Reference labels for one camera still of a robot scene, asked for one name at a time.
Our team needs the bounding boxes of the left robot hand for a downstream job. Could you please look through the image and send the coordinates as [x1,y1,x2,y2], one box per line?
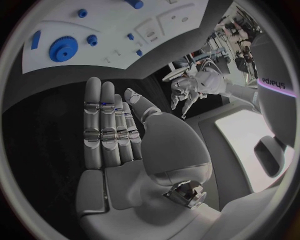
[170,76,208,121]

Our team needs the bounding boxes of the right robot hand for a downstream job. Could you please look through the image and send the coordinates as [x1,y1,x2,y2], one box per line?
[75,76,222,240]

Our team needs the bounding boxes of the white task board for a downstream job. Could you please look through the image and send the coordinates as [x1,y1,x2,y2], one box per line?
[21,0,210,75]

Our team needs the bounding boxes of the workshop desk with equipment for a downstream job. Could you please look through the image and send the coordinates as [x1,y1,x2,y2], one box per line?
[205,30,234,64]

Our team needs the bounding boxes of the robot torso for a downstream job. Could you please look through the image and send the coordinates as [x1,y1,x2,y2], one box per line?
[249,32,299,149]

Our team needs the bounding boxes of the long blue cylinder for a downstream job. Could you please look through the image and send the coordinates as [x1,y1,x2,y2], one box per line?
[123,0,145,10]

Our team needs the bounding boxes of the small blue gear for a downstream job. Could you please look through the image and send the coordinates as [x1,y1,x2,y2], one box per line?
[86,34,99,47]

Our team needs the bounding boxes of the large blue gear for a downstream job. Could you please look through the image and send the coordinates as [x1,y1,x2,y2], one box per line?
[48,35,79,63]

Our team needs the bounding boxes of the blue block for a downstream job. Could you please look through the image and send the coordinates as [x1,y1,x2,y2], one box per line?
[30,30,42,51]

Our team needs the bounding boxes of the white cable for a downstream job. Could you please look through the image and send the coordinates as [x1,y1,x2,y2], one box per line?
[200,57,225,76]

